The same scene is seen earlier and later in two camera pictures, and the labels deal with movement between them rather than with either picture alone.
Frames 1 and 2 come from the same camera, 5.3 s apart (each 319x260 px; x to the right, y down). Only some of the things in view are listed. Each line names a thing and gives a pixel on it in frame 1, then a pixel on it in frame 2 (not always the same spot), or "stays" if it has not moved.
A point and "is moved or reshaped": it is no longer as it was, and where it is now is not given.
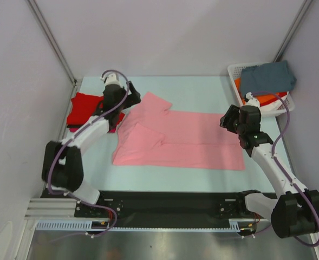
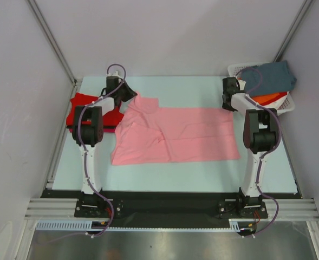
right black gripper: [228, 119] -> [227, 96]
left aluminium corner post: [51, 39] stays
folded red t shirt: [82, 106] stays
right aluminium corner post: [292, 32] stays
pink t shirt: [150, 135] is moved or reshaped
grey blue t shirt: [274, 77] stays
